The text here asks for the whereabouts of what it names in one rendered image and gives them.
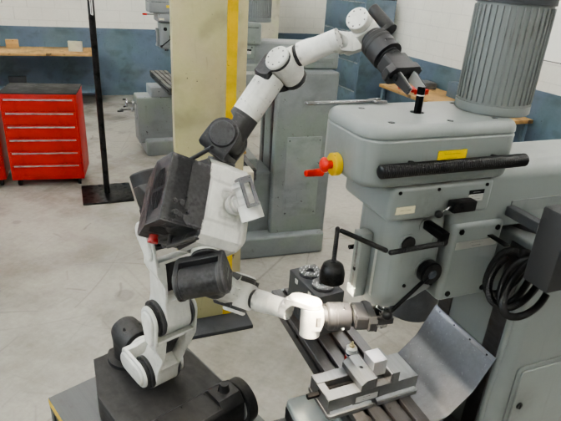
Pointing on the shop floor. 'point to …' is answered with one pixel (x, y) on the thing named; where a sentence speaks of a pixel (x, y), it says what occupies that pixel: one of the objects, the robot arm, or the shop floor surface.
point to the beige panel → (208, 102)
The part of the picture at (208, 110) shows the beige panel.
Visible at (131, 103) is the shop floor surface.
